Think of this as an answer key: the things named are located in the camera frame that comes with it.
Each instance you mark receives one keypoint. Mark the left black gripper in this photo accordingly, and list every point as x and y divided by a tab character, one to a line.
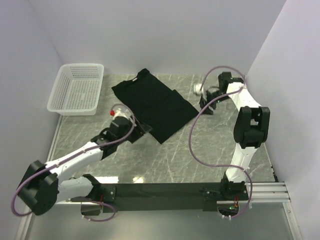
140	129

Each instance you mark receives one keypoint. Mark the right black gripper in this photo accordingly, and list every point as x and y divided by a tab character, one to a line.
204	103

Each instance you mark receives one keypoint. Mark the black t shirt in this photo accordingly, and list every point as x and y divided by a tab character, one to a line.
155	104

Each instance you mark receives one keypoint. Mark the white plastic basket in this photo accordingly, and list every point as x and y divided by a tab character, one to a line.
76	89

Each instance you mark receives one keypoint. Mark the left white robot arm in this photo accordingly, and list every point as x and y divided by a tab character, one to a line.
62	169

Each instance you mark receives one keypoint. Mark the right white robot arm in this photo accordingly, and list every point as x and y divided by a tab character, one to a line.
250	129

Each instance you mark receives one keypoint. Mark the black base beam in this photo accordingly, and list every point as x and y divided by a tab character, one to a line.
170	196

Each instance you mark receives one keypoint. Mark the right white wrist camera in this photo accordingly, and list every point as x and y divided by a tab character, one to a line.
199	90

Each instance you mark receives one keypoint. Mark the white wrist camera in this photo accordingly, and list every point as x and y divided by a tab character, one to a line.
121	111
199	90

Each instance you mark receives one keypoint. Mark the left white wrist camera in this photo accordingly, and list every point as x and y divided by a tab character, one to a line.
121	111

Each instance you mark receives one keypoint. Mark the aluminium rail frame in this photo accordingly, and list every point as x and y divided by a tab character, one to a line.
267	192

